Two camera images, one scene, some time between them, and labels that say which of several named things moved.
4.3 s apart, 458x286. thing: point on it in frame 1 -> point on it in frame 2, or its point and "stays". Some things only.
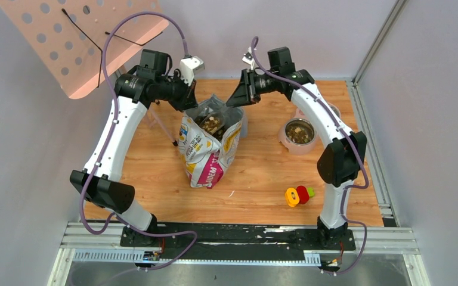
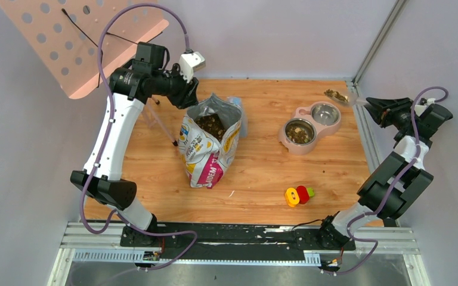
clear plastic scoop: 212,123 -> 350,98
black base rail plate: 203,240 stays
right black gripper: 245,92 -> 387,108
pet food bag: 207,155 stays
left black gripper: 189,100 stays
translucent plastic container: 244,128 stays
